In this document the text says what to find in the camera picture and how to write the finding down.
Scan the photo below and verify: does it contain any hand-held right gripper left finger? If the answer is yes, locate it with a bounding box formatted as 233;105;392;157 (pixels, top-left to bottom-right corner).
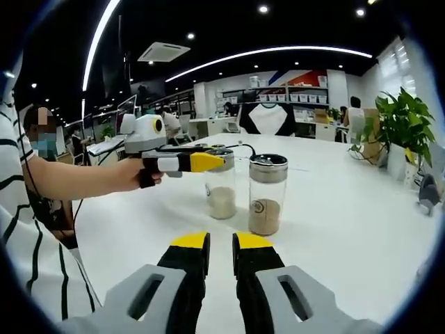
55;231;211;334

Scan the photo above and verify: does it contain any person's left hand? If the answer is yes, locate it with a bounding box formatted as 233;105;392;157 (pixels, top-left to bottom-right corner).
116;158;164;191

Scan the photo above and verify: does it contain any grey plastic figure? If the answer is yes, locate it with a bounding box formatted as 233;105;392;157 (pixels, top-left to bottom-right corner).
416;173;442;216

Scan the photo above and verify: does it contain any group of round ceiling downlights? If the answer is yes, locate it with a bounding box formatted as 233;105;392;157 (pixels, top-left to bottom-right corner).
29;5;366;126

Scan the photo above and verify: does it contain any green plant in white pot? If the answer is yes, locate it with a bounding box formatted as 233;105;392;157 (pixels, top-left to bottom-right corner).
349;86;437;182

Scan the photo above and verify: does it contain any tall seasoning bottle brown powder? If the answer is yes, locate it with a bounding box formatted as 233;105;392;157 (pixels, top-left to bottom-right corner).
248;154;289;236

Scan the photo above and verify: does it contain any long ceiling light strip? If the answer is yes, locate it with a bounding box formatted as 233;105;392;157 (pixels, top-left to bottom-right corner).
165;45;373;84
81;0;122;92

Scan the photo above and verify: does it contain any white window blind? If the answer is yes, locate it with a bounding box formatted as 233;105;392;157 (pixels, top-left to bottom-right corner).
377;36;416;93

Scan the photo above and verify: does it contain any small white patterned pot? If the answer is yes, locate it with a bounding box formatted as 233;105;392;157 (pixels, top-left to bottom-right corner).
405;148;420;187

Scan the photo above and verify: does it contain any person in striped shirt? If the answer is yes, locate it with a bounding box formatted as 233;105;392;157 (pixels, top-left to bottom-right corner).
0;51;102;321

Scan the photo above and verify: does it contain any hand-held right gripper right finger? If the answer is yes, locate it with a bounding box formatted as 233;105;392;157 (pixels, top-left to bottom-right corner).
232;231;383;334

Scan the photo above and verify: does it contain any shelf of white storage boxes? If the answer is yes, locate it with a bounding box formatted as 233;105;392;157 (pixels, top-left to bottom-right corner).
215;74;330;105

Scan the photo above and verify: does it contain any black monitor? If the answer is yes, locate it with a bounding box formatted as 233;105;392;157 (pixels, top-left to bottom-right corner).
133;78;166;102

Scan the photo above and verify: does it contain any ceiling air conditioner unit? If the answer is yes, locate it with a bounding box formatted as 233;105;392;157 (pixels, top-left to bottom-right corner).
137;41;191;63

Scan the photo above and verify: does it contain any tall seasoning bottle pale powder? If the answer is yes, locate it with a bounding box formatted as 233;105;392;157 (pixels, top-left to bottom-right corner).
203;148;238;220

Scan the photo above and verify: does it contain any black power cable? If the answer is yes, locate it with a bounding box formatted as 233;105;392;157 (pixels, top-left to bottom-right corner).
227;142;258;157

